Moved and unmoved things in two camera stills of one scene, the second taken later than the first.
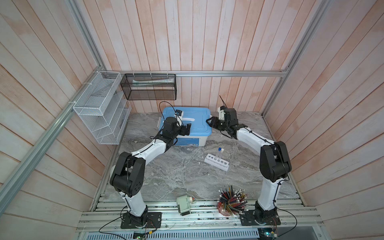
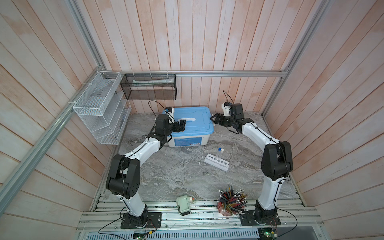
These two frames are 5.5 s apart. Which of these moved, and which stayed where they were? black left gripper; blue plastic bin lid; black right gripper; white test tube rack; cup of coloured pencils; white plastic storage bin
Moved: black left gripper; black right gripper
Stayed: cup of coloured pencils; white test tube rack; blue plastic bin lid; white plastic storage bin
